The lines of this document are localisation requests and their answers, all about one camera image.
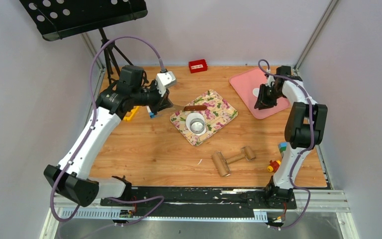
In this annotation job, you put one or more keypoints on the white and blue toy block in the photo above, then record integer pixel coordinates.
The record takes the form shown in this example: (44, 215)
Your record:
(151, 114)

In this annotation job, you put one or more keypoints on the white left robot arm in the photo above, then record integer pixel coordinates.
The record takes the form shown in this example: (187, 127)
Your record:
(70, 177)

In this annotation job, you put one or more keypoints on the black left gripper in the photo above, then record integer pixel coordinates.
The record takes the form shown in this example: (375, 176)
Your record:
(162, 102)

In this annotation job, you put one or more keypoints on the pink tray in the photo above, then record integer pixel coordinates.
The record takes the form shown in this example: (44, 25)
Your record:
(245, 82)

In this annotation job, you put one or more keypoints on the yellow triangular toy block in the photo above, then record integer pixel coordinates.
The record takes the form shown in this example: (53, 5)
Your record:
(131, 114)

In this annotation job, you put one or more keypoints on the white dough ball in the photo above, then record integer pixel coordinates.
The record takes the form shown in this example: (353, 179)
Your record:
(192, 116)

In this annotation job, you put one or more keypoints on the metal scraper wooden handle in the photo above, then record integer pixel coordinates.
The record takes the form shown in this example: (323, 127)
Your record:
(179, 108)

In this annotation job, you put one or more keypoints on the wooden rolling pin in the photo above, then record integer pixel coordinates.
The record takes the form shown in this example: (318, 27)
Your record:
(222, 163)

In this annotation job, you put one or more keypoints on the black music stand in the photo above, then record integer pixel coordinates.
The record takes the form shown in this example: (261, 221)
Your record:
(58, 19)

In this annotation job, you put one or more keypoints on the blue green stacked blocks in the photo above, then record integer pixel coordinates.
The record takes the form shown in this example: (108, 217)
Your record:
(282, 146)

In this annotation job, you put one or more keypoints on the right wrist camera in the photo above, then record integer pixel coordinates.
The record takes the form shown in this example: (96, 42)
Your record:
(270, 80)

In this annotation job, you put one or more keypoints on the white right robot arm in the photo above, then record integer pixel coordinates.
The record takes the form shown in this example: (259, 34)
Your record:
(303, 131)

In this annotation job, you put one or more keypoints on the red yellow toy block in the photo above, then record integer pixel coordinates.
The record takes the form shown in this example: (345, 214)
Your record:
(273, 166)

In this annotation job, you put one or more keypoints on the floral yellow tray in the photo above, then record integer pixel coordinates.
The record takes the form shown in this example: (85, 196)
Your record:
(218, 114)

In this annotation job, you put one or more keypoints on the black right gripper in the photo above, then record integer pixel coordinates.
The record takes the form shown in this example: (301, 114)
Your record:
(263, 102)

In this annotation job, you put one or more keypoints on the flat white dough wrapper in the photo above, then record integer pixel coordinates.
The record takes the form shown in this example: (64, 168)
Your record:
(256, 92)

